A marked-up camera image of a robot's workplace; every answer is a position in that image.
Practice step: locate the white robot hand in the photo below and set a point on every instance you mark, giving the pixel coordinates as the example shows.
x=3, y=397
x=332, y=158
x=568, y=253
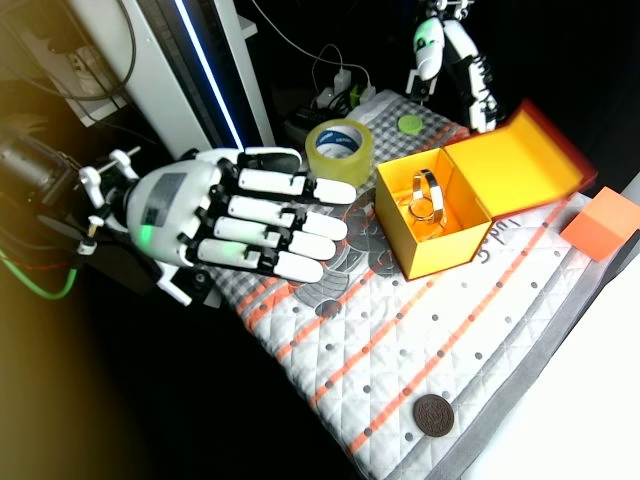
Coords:
x=165, y=210
x=427, y=50

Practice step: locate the yellow box with red lid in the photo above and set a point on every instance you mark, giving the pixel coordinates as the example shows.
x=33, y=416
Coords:
x=435, y=260

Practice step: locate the green round cap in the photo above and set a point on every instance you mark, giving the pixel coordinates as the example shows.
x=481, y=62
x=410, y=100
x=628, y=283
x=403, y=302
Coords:
x=410, y=124

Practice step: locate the green plug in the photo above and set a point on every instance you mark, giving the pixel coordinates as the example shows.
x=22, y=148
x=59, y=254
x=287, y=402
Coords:
x=356, y=95

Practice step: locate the white plug charger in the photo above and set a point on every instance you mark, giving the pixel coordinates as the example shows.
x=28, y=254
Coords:
x=342, y=80

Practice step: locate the white power strip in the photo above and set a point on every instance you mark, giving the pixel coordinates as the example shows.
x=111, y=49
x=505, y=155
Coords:
x=325, y=96

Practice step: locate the white column with blue light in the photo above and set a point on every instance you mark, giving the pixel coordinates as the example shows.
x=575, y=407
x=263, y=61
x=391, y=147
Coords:
x=165, y=90

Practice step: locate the clear packing tape roll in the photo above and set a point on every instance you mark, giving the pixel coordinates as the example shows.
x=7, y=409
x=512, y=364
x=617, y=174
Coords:
x=340, y=160

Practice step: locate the black power adapter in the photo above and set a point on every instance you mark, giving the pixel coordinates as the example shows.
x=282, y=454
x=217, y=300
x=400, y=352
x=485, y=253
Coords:
x=305, y=122

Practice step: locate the orange cube block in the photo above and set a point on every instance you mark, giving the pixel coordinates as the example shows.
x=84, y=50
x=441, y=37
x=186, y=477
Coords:
x=600, y=225

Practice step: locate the grey white quilt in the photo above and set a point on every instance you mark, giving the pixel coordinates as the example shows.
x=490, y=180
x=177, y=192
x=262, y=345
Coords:
x=425, y=345

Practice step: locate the chocolate sandwich cookie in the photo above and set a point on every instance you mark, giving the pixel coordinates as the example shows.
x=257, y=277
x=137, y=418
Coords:
x=434, y=416

